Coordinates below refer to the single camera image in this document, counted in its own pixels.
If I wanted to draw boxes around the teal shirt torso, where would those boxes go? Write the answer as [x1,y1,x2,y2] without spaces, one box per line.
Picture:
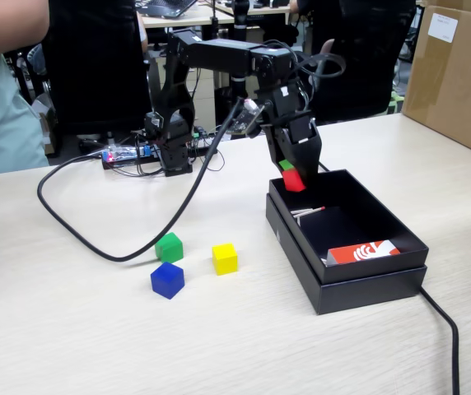
[0,52,51,179]

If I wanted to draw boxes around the seated person bare legs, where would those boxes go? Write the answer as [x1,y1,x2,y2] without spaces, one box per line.
[287,0,336,61]

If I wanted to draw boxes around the green wooden cube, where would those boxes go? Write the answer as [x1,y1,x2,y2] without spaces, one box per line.
[154,232,184,264]

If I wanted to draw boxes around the person forearm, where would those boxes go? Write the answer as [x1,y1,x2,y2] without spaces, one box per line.
[0,0,51,59]

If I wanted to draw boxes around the green checkered object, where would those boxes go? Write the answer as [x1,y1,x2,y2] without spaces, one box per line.
[386,91,406,115]

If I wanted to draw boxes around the black mesh office chair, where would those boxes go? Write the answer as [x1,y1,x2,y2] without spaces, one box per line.
[40,0,152,139]

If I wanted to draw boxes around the open black laptop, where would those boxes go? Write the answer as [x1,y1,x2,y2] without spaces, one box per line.
[134,0,199,20]

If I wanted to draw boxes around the large brown cardboard box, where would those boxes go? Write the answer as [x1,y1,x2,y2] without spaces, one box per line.
[401,0,471,164]

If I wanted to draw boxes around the black open box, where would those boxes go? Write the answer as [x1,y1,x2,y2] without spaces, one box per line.
[265,193,428,316]

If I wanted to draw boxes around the controller board with red LED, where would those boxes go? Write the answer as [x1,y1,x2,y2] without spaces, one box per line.
[100,143,154,168]

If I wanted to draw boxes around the beige drawer cabinet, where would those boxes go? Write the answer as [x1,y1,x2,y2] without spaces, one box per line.
[185,67,217,124]

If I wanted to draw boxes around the red and white card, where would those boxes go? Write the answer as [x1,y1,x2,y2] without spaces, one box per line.
[321,239,401,267]

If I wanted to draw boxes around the thick black camera cable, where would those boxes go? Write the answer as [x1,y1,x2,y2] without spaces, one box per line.
[36,97,248,263]

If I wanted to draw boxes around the yellow wooden cube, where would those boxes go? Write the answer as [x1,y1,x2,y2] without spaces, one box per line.
[212,242,239,277]

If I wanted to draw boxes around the black cardboard box tray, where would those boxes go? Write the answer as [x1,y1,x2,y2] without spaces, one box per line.
[268,168,430,285]

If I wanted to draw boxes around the black base bar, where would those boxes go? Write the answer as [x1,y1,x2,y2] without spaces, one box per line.
[101,147,220,171]

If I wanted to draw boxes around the thick black table cable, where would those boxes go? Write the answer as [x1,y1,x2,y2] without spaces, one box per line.
[316,160,461,395]

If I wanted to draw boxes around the white shipping label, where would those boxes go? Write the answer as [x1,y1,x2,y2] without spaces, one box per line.
[427,12,459,43]

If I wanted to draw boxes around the blue wooden cube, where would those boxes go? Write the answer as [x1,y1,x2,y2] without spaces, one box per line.
[150,262,185,300]

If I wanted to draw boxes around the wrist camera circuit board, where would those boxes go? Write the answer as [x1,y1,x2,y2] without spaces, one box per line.
[228,97,266,139]

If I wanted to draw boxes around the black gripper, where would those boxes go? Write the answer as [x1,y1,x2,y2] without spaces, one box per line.
[258,84,324,188]

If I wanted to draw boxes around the beige office desk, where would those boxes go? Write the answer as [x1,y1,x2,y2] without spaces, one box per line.
[139,2,294,30]

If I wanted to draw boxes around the black white segmented pole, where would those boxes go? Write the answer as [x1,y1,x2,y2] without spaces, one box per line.
[231,0,250,96]

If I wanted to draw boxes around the white box on floor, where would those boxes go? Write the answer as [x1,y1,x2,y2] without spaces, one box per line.
[31,92,58,156]

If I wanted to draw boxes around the black office chair with armrest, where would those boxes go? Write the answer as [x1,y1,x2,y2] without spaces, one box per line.
[296,0,418,125]

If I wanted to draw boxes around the red wooden cube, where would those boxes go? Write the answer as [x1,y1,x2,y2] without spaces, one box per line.
[282,168,306,193]

